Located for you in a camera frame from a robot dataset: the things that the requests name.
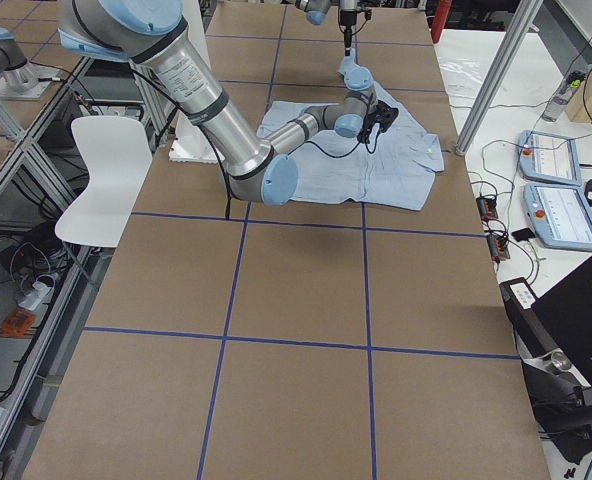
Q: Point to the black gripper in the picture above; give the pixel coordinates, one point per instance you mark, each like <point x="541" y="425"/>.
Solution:
<point x="347" y="22"/>
<point x="376" y="111"/>

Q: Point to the light blue striped shirt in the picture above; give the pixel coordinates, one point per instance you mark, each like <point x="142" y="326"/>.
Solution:
<point x="397" y="168"/>

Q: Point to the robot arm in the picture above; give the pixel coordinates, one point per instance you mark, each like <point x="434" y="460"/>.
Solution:
<point x="155" y="34"/>
<point x="316" y="11"/>

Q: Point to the red cylinder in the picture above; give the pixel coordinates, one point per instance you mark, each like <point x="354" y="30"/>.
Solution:
<point x="439" y="21"/>

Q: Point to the upper blue teach pendant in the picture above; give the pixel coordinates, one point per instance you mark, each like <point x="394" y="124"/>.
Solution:
<point x="549" y="158"/>

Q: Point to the blue teach pendant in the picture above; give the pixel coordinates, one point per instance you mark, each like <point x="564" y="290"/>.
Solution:
<point x="549" y="158"/>
<point x="560" y="216"/>

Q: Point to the lower blue teach pendant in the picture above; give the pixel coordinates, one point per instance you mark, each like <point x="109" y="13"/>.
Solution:
<point x="560" y="216"/>

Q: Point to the white plastic chair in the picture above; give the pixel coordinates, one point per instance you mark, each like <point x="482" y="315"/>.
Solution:
<point x="116" y="152"/>

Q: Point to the black box with white label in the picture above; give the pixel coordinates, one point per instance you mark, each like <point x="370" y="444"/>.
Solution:
<point x="519" y="298"/>

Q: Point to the black laptop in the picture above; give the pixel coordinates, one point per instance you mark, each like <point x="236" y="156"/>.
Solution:
<point x="565" y="311"/>

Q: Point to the orange device on floor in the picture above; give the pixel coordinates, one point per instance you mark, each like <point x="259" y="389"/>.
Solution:
<point x="17" y="323"/>

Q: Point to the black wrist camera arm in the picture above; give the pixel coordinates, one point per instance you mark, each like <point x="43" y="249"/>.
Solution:
<point x="370" y="123"/>

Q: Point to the aluminium frame post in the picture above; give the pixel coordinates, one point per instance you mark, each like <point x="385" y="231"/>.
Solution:
<point x="509" y="46"/>

